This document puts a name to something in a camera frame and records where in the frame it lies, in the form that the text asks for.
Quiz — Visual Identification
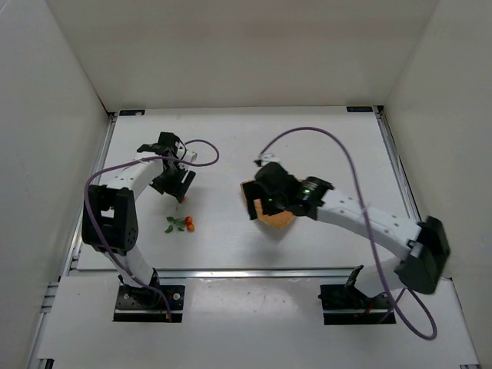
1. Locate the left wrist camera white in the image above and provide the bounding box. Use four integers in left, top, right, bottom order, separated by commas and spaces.
178, 145, 198, 162

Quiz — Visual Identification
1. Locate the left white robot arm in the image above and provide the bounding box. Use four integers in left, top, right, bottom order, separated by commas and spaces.
81, 132, 198, 288

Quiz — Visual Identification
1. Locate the aluminium frame rail right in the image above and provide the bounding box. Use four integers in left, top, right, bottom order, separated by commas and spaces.
374, 105, 443, 278

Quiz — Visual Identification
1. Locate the purple cable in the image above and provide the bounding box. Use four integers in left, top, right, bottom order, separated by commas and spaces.
255, 126, 439, 341
83, 138, 221, 322

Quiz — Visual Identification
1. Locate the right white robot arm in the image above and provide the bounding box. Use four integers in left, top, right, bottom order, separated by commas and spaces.
241, 162, 450, 294

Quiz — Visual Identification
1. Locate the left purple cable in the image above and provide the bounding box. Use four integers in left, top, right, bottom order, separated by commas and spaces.
83, 138, 221, 322

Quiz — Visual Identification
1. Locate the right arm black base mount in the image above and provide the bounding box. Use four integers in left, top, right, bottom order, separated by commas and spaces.
318, 284, 396, 326

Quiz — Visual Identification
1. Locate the aluminium frame rail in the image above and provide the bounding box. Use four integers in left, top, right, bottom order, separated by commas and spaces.
57, 267, 443, 285
28, 111, 118, 369
374, 105, 443, 278

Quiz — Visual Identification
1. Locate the woven orange fruit basket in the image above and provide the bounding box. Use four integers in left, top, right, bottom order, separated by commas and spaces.
254, 200, 297, 230

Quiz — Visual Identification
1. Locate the cherry sprig with green leaves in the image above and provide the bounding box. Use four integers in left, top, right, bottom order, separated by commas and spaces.
165, 216, 195, 234

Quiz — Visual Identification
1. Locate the aluminium frame rail left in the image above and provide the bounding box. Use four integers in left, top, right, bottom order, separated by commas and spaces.
28, 111, 118, 369

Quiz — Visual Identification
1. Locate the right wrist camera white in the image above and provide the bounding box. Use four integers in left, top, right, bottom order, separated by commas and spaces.
254, 153, 280, 167

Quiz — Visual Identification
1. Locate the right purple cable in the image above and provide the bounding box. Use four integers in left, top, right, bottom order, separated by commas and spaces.
255, 126, 439, 341

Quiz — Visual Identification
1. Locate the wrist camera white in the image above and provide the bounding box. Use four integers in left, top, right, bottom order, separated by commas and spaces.
178, 145, 198, 162
254, 153, 280, 167

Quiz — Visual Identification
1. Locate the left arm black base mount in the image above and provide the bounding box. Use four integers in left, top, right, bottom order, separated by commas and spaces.
113, 284, 185, 323

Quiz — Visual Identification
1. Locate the aluminium frame rail front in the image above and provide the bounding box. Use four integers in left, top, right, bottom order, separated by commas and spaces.
57, 267, 443, 285

